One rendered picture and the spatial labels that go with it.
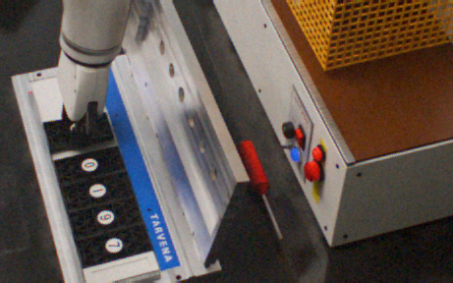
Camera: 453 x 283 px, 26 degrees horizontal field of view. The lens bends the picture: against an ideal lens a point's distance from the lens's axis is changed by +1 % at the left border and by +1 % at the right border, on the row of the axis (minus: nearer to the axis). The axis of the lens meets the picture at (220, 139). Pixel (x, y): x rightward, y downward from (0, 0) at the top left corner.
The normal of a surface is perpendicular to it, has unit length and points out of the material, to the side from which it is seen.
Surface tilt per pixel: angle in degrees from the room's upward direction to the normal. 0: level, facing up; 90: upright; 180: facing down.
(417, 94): 0
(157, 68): 76
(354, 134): 0
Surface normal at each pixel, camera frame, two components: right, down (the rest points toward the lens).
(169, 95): -0.92, 0.07
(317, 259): 0.03, -0.64
